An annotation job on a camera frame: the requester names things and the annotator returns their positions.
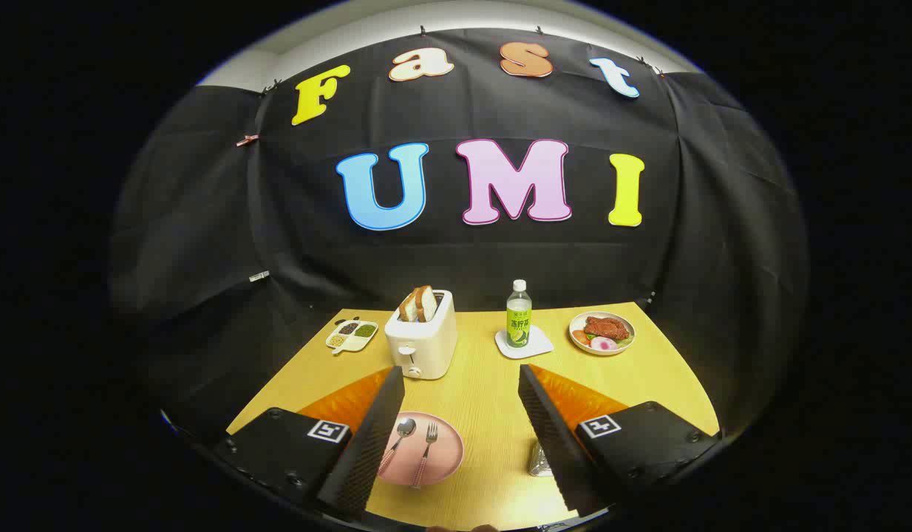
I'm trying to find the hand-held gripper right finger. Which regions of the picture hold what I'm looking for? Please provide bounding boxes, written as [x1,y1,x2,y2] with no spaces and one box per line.
[518,364,723,518]

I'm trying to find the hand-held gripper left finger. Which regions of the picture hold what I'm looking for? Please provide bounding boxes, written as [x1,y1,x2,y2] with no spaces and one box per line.
[212,366,406,522]

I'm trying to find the spoon with checkered handle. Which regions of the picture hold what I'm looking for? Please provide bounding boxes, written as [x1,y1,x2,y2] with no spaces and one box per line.
[380,417,418,474]

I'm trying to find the fork with checkered handle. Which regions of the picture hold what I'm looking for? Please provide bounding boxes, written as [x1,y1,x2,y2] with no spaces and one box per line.
[412,425,439,490]

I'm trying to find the pink round plate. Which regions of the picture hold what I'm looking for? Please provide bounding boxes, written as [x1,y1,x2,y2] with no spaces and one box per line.
[375,412,465,488]

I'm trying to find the white square coaster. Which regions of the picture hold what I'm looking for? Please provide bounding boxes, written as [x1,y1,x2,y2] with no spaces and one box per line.
[494,324,554,361]

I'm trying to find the white divided condiment dish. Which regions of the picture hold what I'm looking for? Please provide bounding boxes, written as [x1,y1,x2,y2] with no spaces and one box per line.
[325,318,379,355]

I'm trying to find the white food plate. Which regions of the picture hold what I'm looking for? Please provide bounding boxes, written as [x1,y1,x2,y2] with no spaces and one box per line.
[568,311,636,357]

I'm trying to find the white toaster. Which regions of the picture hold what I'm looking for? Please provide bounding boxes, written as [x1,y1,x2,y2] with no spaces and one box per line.
[384,289,458,381]

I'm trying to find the green label drink bottle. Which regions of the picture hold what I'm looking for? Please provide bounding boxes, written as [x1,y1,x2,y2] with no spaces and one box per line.
[506,279,533,349]

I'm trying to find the brown meat piece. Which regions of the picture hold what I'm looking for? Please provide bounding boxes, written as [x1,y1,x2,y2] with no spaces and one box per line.
[584,316,630,342]

